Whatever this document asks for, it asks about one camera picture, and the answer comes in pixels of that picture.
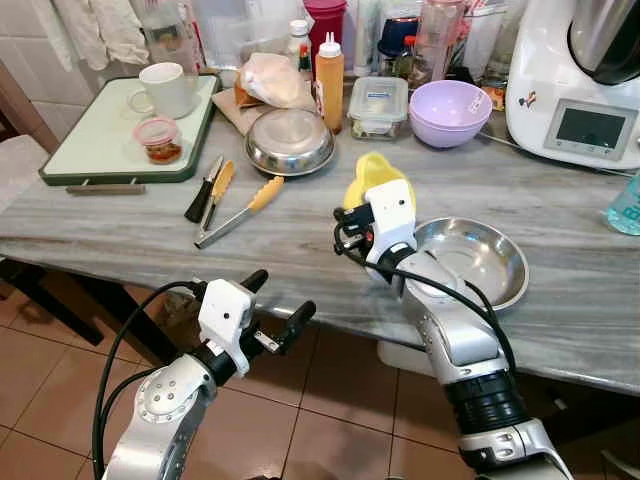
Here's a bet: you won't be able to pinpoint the purple plastic bowl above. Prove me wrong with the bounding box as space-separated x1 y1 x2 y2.
408 79 494 150

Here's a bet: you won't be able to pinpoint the black-handled paring knife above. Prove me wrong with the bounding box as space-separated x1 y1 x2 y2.
183 154 226 224

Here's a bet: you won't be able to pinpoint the white-capped sauce bottle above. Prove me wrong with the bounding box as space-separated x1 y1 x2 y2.
287 18 314 77

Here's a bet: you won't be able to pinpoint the yellow-handled steel tongs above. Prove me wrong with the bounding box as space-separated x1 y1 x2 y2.
193 175 287 250

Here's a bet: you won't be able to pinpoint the orange sauce squeeze bottle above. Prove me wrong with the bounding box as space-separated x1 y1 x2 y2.
314 31 347 135

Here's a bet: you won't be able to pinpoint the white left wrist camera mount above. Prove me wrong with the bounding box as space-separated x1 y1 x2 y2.
196 279 257 352

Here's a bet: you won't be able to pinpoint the clear plastic water bottle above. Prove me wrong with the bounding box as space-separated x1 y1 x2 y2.
606 168 640 238

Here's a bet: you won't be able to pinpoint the small red-lidded plastic tub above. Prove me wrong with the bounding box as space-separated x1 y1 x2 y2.
132 116 184 167

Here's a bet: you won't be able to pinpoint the white ceramic mug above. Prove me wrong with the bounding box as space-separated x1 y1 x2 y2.
126 61 202 122

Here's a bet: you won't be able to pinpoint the glass food container with lid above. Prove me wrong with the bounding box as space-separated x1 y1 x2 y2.
347 75 411 142

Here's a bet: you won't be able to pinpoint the clear plastic pitcher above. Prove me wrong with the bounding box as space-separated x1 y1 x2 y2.
414 0 467 87

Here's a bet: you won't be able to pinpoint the deep steel bowl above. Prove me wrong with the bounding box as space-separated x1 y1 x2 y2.
244 107 337 179

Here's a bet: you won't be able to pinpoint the hanging white cloth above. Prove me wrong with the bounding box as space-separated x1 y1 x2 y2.
50 0 152 70

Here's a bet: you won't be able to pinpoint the magenta plastic canister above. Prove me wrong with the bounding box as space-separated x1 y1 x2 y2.
302 0 349 62

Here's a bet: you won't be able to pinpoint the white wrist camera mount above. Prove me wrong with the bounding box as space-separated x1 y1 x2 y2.
364 179 417 257
196 279 257 352

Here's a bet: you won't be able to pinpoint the green-rimmed white tray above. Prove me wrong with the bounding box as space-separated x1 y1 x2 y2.
39 72 222 197

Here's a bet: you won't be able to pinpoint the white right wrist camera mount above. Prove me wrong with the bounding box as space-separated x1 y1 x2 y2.
364 179 417 257

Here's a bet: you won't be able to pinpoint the shallow steel bowl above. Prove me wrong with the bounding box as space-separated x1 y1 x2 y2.
412 216 530 312

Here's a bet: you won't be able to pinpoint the clear glass jar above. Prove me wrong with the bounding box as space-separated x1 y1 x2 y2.
139 0 202 77

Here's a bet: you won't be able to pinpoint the yellow plastic bowl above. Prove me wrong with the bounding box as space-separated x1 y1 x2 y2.
342 151 419 214

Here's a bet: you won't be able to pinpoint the clear plastic bag of bread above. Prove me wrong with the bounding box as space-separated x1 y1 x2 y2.
234 51 317 112

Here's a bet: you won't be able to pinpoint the white kitchen machine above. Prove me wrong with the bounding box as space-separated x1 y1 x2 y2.
504 0 640 174

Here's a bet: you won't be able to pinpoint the wooden cutting board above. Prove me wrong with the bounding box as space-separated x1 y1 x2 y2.
211 88 264 137

